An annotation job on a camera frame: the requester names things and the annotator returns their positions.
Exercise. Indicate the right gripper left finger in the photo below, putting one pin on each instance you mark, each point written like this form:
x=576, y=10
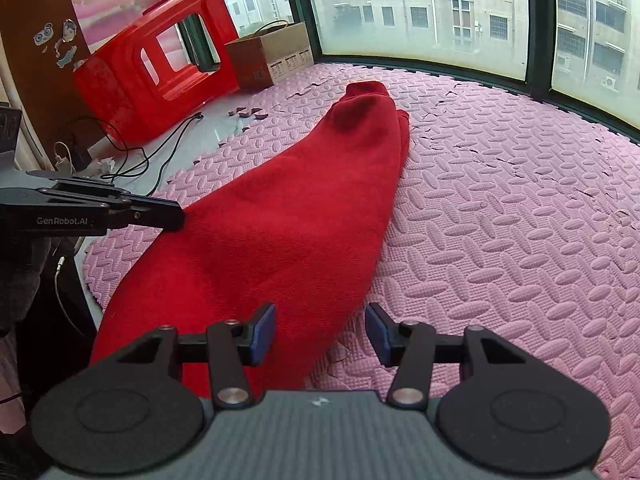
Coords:
x=131, y=412

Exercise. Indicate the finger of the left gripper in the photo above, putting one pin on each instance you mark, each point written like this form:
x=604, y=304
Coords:
x=78, y=185
x=145, y=212

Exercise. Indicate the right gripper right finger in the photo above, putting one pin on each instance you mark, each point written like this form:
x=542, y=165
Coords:
x=510, y=413

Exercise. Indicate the red fleece pants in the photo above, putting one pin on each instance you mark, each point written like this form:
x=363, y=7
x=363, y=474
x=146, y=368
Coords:
x=302, y=231

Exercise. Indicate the gloved left hand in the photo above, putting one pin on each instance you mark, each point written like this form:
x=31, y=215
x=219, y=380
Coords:
x=24, y=258

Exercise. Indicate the loose pink foam pieces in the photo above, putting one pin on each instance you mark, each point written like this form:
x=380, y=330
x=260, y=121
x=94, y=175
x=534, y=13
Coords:
x=246, y=112

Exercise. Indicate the panda sticker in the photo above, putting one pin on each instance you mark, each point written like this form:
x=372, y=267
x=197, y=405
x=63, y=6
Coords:
x=44, y=35

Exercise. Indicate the red plastic stool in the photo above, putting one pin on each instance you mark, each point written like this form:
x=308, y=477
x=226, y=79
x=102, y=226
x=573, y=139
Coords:
x=130, y=84

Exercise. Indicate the brown wooden cabinet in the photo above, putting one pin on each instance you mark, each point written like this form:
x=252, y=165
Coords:
x=43, y=76

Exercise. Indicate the pink foam floor mat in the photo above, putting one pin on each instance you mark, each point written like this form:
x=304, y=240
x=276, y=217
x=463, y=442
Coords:
x=508, y=213

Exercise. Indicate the brown cardboard box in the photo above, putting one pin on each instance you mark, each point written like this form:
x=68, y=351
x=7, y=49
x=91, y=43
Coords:
x=274, y=52

